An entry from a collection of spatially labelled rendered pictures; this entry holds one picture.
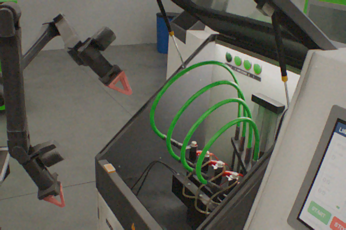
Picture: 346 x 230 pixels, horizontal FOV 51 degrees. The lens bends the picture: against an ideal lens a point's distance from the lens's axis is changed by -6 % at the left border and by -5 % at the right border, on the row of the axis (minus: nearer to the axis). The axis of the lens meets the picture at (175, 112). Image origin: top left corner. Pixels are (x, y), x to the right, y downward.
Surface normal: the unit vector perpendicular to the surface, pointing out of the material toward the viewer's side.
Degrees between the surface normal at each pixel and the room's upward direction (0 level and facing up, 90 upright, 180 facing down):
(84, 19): 90
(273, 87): 90
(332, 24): 90
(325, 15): 90
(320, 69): 76
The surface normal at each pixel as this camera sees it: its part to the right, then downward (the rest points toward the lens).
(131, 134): 0.50, 0.35
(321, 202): -0.82, -0.09
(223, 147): -0.87, 0.14
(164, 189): 0.07, -0.93
